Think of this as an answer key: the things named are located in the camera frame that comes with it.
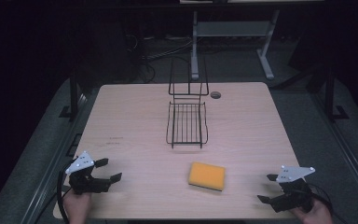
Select grey metal frame rail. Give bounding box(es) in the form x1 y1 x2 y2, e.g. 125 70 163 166
310 91 358 217
21 92 90 224

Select person's right hand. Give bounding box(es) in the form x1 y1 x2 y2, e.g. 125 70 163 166
290 198 334 224

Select black upright post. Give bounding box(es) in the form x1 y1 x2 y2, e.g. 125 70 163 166
324 65 350 123
58 68 79 121

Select black floor cables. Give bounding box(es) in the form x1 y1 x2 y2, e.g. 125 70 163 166
125 33 194 84

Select black wire rack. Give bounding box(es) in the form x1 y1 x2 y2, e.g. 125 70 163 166
165 55 210 150

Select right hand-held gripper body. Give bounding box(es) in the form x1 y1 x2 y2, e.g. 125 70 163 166
269 165 317 215

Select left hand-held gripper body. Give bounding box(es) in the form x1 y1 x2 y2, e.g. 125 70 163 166
64 150 112 196

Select orange sponge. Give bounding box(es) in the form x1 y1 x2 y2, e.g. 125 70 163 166
187 161 227 192

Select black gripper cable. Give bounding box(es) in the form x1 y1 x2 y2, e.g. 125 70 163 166
56 166 75 224
307 182 336 217

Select person's left hand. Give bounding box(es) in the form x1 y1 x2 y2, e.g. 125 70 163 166
62 189 93 224

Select white metal stand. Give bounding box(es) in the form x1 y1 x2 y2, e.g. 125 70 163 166
190 8 281 81

